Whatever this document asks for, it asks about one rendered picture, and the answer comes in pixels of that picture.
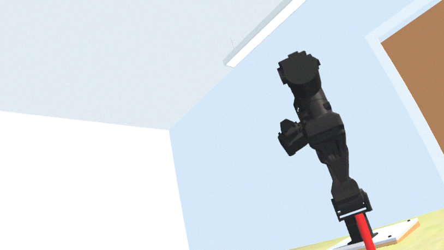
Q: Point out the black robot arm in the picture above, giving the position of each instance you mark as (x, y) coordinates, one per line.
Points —
(301, 73)

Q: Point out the red peg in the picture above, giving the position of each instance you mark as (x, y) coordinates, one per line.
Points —
(364, 232)

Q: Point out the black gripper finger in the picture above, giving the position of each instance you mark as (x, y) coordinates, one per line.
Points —
(345, 184)
(333, 146)

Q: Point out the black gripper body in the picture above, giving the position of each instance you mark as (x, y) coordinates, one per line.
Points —
(321, 120)

